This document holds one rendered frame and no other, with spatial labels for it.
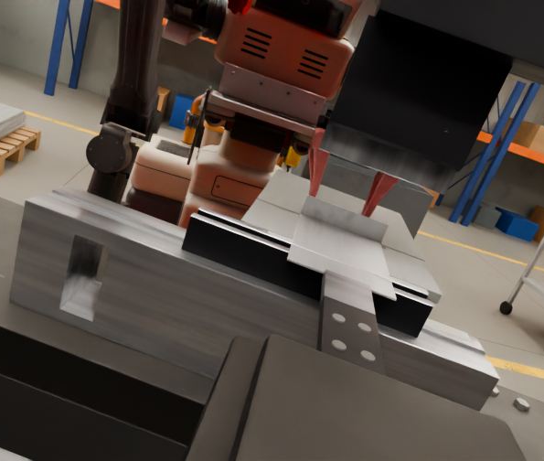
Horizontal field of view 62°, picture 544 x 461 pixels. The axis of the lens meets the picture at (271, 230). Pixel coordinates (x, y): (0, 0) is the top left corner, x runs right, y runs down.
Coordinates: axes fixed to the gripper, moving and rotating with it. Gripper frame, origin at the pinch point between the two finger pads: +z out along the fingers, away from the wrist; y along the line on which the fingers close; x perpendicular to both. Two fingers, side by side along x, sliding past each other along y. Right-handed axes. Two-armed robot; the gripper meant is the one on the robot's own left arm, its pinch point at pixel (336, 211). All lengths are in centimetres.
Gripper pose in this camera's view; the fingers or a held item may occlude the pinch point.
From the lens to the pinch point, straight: 46.8
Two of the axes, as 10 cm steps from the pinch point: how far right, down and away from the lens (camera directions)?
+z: -3.5, 9.2, -1.5
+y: 9.4, 3.5, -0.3
